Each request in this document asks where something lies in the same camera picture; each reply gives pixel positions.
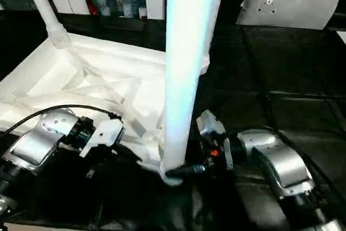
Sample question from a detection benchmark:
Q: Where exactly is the red box in cabinet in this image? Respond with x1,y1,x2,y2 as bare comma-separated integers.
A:
85,0,97,16

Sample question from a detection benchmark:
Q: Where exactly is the white plastic table leg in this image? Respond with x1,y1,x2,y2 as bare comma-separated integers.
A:
158,0,228,181
21,0,71,50

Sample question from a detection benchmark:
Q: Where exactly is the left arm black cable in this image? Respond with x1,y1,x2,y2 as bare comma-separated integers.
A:
0,103,122,135

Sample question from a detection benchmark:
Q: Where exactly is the black work mat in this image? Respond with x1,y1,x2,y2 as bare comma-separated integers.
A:
0,9,346,231

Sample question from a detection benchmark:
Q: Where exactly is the white plastic table top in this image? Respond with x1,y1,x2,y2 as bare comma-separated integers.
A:
0,31,211,188

